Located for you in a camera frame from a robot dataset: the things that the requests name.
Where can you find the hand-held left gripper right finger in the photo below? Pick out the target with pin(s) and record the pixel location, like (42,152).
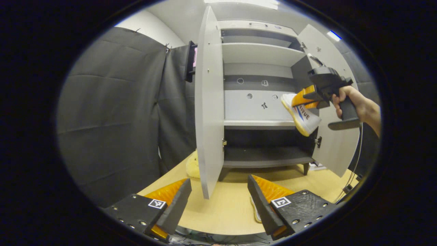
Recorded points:
(266,213)

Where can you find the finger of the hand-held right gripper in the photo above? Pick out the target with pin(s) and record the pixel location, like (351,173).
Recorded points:
(304,94)
(315,105)

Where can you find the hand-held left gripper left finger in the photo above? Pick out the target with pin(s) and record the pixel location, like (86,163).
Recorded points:
(174,212)

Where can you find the white canvas shoe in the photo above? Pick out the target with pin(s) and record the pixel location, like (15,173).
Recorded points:
(255,210)
(307,121)

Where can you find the grey cabinet door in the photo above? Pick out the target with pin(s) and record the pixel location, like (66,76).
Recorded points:
(336,150)
(209,102)

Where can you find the grey shoe cabinet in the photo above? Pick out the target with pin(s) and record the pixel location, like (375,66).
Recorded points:
(259,53)

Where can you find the small ceiling light panel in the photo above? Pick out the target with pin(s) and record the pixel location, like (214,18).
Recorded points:
(334,35)

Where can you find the yellow cloth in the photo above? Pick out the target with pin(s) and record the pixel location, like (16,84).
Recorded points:
(193,165)

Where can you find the white book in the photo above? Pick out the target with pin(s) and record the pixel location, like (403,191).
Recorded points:
(316,166)

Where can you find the large ceiling light panel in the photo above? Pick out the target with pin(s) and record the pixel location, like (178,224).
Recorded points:
(242,3)

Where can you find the black backdrop cloth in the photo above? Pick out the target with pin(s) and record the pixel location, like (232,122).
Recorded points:
(109,112)

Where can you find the small black bracket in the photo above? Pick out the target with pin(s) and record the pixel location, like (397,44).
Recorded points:
(348,188)
(358,177)

